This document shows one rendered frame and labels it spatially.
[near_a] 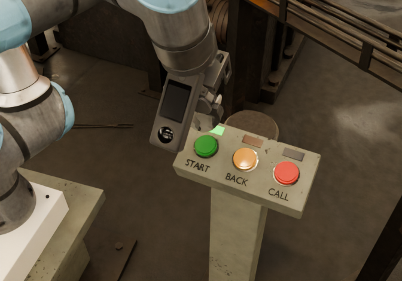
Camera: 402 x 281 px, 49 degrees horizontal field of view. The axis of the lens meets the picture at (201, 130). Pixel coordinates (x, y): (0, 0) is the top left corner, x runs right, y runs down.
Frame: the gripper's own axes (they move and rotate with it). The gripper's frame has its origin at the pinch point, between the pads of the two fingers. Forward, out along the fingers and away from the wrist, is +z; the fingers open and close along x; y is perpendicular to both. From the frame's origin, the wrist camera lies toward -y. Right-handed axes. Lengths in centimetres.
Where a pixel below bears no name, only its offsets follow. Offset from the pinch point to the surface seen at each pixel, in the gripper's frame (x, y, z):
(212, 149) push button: -1.5, -0.5, 5.6
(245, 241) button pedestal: -10.4, -10.1, 24.2
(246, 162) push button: -8.2, -0.9, 5.7
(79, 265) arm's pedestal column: 33, -28, 53
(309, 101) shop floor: -6, 65, 94
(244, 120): -1.5, 13.5, 20.2
